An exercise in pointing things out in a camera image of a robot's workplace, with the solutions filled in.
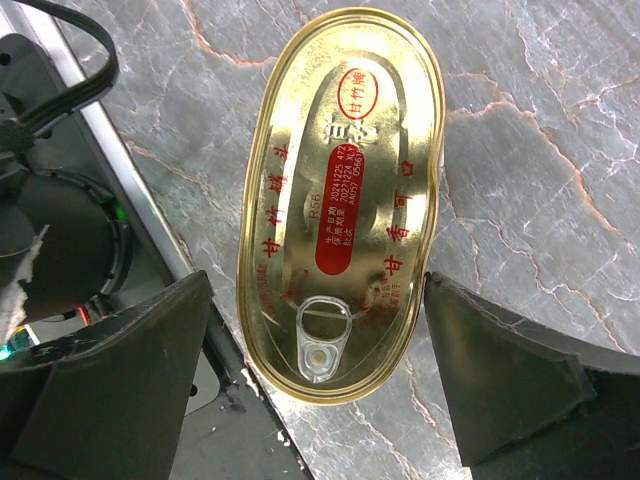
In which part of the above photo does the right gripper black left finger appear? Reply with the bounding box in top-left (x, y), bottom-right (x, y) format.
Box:
top-left (1, 271), bottom-right (211, 479)

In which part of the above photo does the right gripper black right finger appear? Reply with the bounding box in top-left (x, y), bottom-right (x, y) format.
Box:
top-left (424, 273), bottom-right (639, 479)

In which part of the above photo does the gold sardine tin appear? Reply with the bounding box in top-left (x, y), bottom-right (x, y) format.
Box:
top-left (237, 7), bottom-right (446, 405)

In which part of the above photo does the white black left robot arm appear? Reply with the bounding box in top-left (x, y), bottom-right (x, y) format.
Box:
top-left (1, 114), bottom-right (133, 322)

